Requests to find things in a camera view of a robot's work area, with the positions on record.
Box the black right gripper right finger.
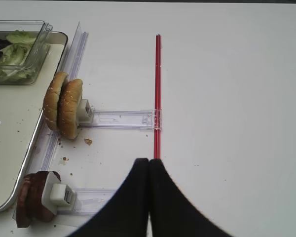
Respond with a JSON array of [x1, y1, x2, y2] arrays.
[[149, 159, 230, 237]]

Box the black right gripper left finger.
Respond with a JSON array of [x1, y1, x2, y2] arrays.
[[70, 158, 149, 237]]

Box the white pusher block behind patties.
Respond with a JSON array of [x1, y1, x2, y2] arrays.
[[41, 171, 76, 215]]

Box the bread crumb chunk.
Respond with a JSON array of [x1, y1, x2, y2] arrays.
[[84, 139, 92, 146]]

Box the dark meat patty slices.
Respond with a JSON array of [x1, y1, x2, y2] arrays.
[[15, 171, 55, 228]]

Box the green lettuce in container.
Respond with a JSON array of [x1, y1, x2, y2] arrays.
[[0, 30, 36, 83]]

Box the red rod right side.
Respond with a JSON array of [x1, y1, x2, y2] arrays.
[[153, 34, 161, 159]]

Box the white pusher block behind buns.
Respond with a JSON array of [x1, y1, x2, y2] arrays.
[[76, 99, 93, 124]]

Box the sesame bun top inner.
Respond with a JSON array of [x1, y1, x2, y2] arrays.
[[57, 79, 83, 139]]

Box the sesame bun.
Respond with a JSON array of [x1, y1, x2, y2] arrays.
[[57, 79, 83, 139], [43, 72, 68, 131]]

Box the sesame bun top outer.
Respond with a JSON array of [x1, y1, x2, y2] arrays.
[[43, 72, 68, 131]]

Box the metal serving tray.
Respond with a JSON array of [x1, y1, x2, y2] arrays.
[[0, 32, 68, 212]]

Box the clear plastic salad container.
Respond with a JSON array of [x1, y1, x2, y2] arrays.
[[0, 20, 53, 85]]

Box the clear rail holding patties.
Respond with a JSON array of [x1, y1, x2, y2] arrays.
[[57, 188, 117, 216]]

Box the clear rail holding bun tops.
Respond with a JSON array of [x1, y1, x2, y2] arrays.
[[79, 110, 162, 130]]

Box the long clear rail right side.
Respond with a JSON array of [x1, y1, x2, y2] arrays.
[[15, 26, 93, 228]]

